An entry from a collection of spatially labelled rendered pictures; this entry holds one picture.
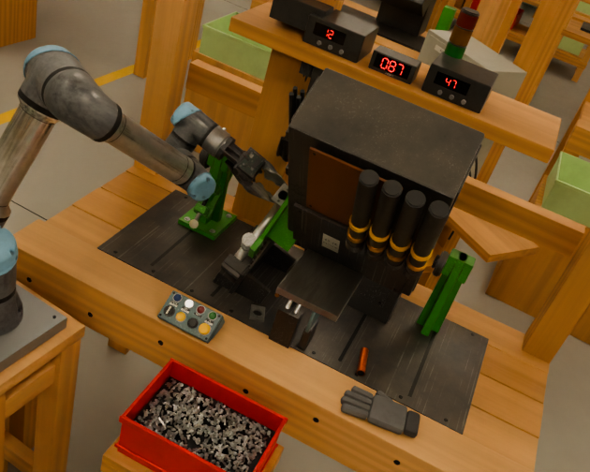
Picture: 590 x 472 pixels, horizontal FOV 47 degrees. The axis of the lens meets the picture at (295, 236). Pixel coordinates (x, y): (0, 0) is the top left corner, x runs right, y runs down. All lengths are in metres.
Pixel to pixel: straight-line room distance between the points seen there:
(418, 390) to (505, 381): 0.31
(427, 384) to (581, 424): 1.76
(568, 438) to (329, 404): 1.90
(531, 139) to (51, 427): 1.48
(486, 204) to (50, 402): 1.34
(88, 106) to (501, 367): 1.34
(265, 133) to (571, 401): 2.19
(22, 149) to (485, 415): 1.33
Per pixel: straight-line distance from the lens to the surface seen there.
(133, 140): 1.58
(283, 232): 1.77
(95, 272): 1.91
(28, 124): 1.64
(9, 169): 1.68
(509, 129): 1.78
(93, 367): 2.88
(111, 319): 1.89
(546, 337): 2.17
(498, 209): 2.08
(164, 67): 2.21
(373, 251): 1.50
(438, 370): 1.95
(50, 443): 2.12
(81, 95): 1.51
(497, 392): 2.02
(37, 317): 1.79
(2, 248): 1.64
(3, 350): 1.72
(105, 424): 2.70
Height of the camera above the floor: 2.13
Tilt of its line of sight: 34 degrees down
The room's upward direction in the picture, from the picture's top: 18 degrees clockwise
